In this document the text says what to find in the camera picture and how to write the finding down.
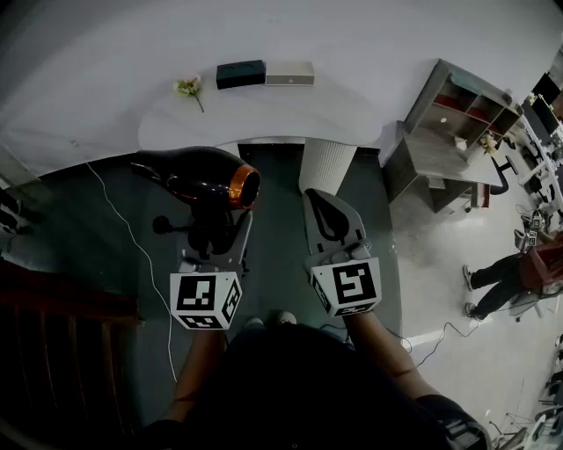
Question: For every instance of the person's right shoe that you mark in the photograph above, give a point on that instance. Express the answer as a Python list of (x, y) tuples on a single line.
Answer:
[(286, 317)]

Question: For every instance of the person's right forearm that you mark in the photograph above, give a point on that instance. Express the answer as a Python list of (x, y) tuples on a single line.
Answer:
[(378, 347)]

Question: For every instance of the black orange hair dryer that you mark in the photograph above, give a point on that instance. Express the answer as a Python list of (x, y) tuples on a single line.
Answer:
[(198, 171)]

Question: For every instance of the dark brown wooden furniture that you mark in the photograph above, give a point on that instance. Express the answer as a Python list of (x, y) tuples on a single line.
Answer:
[(66, 299)]

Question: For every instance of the grey wooden shelf unit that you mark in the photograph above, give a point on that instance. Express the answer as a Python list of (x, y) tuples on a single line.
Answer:
[(466, 101)]

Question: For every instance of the small flower bouquet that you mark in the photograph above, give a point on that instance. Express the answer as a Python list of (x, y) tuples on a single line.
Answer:
[(488, 144)]

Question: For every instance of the black monitor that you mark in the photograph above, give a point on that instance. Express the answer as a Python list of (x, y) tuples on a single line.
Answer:
[(538, 118), (547, 88)]

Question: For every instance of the white round table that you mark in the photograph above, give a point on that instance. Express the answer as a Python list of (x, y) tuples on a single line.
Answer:
[(264, 114)]

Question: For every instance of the person's left forearm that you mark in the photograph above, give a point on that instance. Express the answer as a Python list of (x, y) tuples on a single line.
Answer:
[(198, 365)]

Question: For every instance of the pink artificial flower sprig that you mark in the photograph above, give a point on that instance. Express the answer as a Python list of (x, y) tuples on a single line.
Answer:
[(187, 87)]

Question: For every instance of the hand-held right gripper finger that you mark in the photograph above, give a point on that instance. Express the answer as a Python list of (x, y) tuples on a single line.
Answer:
[(313, 228), (347, 224)]

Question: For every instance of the person's black shirt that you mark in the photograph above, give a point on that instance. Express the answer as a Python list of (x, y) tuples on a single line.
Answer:
[(308, 386)]

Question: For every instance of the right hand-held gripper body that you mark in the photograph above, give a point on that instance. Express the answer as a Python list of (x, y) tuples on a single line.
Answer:
[(347, 285)]

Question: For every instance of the dark teal box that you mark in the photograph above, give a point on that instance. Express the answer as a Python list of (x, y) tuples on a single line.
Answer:
[(239, 74)]

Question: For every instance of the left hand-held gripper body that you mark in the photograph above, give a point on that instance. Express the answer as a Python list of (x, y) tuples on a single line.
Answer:
[(193, 299)]

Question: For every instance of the person's left shoe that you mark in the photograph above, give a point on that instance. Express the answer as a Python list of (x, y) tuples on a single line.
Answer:
[(254, 322)]

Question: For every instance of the beige box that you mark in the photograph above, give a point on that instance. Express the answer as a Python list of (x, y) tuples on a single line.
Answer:
[(290, 72)]

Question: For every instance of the person's shoe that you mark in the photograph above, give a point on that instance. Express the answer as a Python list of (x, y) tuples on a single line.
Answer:
[(286, 317), (254, 322)]

